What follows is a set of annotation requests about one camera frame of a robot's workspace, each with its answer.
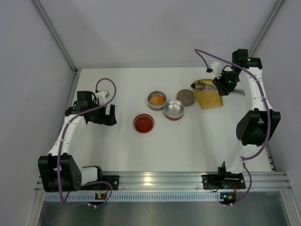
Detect red round lid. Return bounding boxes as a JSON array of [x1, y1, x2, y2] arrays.
[[133, 114, 154, 134]]

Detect metal tongs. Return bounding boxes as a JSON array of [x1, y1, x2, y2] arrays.
[[191, 83, 245, 96]]

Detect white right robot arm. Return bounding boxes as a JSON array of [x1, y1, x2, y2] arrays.
[[206, 49, 281, 190]]

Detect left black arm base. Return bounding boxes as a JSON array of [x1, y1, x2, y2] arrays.
[[80, 175, 119, 191]]

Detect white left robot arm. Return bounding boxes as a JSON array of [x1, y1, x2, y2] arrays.
[[38, 90, 117, 193]]

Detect red-based metal lunch tin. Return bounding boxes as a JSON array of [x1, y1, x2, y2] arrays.
[[164, 100, 184, 121]]

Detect woven bamboo tray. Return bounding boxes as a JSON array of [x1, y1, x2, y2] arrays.
[[192, 79, 223, 109]]

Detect grey round lid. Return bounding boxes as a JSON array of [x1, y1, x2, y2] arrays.
[[176, 89, 196, 107]]

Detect grey tin with orange food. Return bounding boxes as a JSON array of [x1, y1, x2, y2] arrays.
[[147, 90, 166, 111]]

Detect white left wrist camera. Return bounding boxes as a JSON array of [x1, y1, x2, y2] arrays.
[[95, 90, 110, 105]]

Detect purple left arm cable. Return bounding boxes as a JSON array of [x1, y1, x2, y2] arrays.
[[56, 77, 117, 203]]

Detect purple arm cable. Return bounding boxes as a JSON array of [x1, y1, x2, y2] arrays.
[[56, 77, 117, 203], [194, 48, 273, 208]]

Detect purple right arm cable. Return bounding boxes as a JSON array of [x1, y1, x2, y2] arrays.
[[194, 48, 273, 208]]

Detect aluminium mounting rail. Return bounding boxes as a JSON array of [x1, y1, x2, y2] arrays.
[[35, 171, 292, 194]]

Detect right aluminium frame post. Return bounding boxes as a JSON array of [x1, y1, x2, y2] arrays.
[[248, 0, 286, 57]]

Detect aluminium frame post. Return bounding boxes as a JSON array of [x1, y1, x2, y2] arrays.
[[248, 0, 286, 57], [30, 0, 78, 74]]

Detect slotted grey cable duct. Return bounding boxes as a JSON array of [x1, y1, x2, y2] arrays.
[[44, 192, 224, 202]]

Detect left aluminium frame post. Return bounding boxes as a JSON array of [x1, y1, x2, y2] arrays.
[[30, 0, 78, 74]]

